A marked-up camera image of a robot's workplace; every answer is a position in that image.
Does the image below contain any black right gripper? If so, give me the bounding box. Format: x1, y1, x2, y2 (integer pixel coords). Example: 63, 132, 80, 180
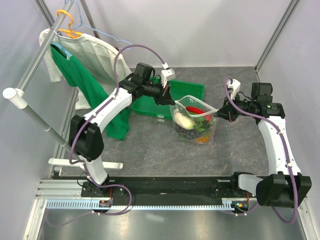
215, 92, 257, 122

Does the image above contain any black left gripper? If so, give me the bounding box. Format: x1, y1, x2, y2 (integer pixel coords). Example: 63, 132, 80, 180
142, 78, 175, 106

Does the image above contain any white radish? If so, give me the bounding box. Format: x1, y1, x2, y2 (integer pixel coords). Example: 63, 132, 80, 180
172, 109, 195, 130

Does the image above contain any red chili pepper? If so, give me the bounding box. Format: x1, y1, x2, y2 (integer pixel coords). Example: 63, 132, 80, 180
186, 106, 211, 121

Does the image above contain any green chili pepper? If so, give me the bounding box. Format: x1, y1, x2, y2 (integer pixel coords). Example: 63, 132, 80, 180
188, 111, 206, 123

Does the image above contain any clear dotted zip top bag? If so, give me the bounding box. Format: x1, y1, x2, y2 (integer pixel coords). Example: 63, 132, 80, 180
170, 95, 218, 144

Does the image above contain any orange carrot with green leaves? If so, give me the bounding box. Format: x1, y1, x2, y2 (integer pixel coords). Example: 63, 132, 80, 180
194, 122, 216, 144

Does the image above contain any dark purple grape bunch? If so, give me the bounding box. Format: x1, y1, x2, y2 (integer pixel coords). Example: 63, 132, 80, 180
174, 125, 202, 140

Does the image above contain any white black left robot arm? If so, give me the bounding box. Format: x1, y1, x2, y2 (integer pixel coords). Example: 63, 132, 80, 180
68, 63, 176, 197

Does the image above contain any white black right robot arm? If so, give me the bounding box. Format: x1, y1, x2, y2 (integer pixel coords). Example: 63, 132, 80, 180
215, 79, 312, 208

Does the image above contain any green plastic tray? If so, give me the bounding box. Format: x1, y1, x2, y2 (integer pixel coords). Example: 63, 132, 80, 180
131, 80, 205, 120

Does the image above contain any white t-shirt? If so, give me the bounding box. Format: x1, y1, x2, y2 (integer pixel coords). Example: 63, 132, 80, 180
39, 28, 132, 110

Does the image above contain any green t-shirt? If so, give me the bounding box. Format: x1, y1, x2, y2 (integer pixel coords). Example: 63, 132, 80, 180
50, 46, 131, 141

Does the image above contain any teal clothes hanger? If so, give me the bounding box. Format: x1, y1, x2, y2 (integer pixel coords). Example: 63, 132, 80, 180
51, 42, 73, 60

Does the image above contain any orange clothes hanger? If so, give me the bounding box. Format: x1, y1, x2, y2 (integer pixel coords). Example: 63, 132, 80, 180
56, 9, 83, 39

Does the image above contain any silver clothes rack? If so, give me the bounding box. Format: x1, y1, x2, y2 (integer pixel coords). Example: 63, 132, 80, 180
2, 0, 124, 171

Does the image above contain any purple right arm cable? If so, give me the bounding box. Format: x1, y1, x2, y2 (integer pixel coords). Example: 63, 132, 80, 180
224, 77, 300, 224

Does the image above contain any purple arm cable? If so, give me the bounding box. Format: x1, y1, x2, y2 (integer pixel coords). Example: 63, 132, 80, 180
44, 44, 167, 228
224, 77, 300, 224

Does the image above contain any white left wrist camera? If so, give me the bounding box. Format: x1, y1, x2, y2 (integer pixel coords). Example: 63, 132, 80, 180
160, 62, 176, 88

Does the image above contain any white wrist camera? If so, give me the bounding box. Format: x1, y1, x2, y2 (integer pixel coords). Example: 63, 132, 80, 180
226, 79, 241, 100
160, 62, 176, 88

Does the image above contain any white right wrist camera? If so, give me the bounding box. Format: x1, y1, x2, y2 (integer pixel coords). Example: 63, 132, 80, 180
226, 79, 241, 100

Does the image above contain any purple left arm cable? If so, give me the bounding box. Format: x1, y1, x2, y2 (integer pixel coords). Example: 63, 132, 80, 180
44, 44, 167, 228

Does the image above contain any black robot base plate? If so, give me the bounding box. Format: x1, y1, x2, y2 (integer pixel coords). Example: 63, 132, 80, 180
81, 175, 261, 201

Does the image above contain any blue wire hanger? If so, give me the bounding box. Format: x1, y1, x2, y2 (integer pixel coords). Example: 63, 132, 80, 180
71, 0, 133, 50

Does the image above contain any white slotted cable duct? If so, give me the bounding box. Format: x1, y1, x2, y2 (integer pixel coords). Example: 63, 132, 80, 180
46, 198, 240, 211

